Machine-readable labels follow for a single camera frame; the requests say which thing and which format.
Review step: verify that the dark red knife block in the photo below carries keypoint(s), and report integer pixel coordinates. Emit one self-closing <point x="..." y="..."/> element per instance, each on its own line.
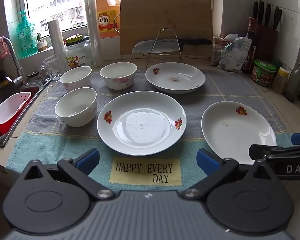
<point x="266" y="42"/>

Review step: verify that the glass jar yellow green lid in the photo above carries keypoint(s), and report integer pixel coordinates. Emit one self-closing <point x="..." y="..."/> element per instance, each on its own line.
<point x="77" y="55"/>

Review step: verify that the metal faucet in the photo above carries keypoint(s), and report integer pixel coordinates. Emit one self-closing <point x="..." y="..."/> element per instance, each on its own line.
<point x="13" y="57"/>

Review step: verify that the white plastic food bag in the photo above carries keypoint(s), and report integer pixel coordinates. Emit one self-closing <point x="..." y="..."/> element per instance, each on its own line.
<point x="236" y="52"/>

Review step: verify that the tall plastic wrap roll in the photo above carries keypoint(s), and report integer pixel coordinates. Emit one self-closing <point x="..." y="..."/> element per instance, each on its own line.
<point x="92" y="30"/>

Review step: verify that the red capped glass bottle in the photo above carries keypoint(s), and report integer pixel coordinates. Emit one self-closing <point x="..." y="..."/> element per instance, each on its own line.
<point x="293" y="85"/>

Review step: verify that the steel sink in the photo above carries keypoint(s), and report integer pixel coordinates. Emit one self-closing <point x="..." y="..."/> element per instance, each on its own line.
<point x="0" y="141"/>

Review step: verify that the red and white food bag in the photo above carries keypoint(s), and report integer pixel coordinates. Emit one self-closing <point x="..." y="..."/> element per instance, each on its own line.
<point x="216" y="52"/>

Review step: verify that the small potted plant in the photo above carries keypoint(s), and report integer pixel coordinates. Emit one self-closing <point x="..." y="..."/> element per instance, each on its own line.
<point x="41" y="43"/>

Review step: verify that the orange cooking wine jug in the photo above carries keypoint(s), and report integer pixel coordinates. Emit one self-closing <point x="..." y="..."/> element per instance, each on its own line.
<point x="106" y="17"/>

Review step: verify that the clear glass mug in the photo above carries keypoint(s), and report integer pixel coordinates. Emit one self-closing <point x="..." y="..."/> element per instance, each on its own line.
<point x="51" y="67"/>

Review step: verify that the grey and teal dish towel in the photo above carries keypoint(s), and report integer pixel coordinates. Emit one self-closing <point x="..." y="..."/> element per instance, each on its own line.
<point x="195" y="100"/>

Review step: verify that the white bowl pink flower print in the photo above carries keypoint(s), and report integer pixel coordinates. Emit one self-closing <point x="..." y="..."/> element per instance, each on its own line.
<point x="75" y="115"/>
<point x="117" y="78"/>
<point x="75" y="80"/>

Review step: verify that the yellow capped spice jar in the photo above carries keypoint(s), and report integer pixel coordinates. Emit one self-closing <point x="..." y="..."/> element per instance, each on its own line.
<point x="280" y="82"/>

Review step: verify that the window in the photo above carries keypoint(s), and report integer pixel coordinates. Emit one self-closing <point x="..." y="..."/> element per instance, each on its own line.
<point x="57" y="0"/>

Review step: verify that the green dish soap bottle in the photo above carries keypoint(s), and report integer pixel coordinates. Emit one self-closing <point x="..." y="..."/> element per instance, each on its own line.
<point x="26" y="37"/>

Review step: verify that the dark soy sauce bottle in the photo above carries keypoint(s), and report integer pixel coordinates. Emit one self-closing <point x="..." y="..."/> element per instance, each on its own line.
<point x="251" y="27"/>

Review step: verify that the bamboo cutting board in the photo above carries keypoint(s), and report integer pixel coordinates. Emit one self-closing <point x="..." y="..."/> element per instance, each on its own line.
<point x="165" y="15"/>

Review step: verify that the white plate with brown stain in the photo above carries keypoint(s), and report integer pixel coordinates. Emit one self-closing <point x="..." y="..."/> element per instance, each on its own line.
<point x="180" y="75"/>

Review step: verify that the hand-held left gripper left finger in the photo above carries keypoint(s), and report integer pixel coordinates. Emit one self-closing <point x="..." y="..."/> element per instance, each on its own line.
<point x="88" y="160"/>

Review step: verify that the green lidded sauce jar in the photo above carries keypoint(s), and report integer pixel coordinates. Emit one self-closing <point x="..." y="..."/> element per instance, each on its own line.
<point x="262" y="75"/>

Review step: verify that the white plate red fruit print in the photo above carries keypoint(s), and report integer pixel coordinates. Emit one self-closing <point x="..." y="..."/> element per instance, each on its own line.
<point x="235" y="135"/>
<point x="140" y="130"/>

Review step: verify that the small green capped jar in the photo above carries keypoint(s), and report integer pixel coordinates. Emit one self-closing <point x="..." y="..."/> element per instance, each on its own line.
<point x="278" y="63"/>

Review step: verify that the red and white drain basket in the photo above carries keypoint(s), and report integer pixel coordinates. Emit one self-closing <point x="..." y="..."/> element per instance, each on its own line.
<point x="7" y="110"/>

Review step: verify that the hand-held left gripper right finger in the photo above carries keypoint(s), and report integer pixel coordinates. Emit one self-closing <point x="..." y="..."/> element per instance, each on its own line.
<point x="207" y="162"/>

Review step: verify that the short plastic wrap roll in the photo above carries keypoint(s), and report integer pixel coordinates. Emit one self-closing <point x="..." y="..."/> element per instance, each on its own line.
<point x="56" y="42"/>

